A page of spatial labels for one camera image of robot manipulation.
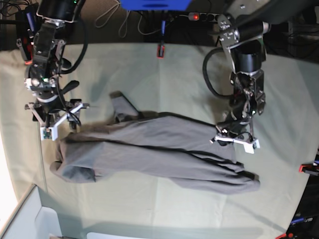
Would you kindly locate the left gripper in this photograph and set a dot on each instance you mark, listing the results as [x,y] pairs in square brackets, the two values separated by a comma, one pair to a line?
[235,122]

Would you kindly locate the red clamp top centre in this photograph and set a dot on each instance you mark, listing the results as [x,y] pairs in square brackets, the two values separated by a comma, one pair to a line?
[161,47]

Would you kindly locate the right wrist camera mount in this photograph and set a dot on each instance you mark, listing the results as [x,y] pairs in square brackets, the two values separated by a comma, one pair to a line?
[50,131]

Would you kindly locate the pale green table cloth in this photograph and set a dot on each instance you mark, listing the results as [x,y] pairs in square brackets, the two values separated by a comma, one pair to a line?
[139,205]

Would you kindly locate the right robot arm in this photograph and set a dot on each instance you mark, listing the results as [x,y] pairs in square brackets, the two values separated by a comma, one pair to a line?
[48,63]

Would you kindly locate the red clamp bottom right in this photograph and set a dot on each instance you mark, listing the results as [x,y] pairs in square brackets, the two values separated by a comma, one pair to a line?
[286,236]

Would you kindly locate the red clamp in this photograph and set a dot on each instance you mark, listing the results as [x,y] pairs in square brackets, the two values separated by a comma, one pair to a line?
[286,236]
[25,31]
[161,47]

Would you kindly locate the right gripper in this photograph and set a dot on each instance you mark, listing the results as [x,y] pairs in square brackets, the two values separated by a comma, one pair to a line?
[57,111]

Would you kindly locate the red clamp right edge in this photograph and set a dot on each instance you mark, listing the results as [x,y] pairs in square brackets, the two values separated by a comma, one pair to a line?
[310,169]

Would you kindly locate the white bin lower left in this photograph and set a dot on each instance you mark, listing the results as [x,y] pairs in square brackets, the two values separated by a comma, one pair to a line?
[32,220]

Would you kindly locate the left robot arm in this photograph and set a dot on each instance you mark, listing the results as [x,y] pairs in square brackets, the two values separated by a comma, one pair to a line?
[241,29]

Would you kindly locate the grey t-shirt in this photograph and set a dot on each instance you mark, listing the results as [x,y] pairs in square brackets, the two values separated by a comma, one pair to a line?
[162,144]

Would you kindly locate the blue box top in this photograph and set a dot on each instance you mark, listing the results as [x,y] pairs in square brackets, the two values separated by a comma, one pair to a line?
[179,5]

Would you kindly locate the black power strip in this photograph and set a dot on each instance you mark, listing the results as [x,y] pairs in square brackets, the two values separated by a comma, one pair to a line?
[203,17]

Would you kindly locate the red clamp top left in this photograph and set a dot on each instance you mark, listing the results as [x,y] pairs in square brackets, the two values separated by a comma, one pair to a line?
[25,31]

